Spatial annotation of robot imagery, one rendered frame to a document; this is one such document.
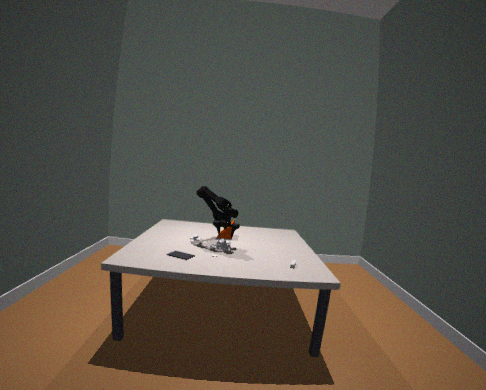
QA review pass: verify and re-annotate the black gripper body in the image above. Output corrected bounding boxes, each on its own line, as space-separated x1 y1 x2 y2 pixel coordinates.
212 215 240 229

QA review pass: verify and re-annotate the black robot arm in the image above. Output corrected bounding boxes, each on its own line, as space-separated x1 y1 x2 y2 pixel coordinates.
196 186 239 230

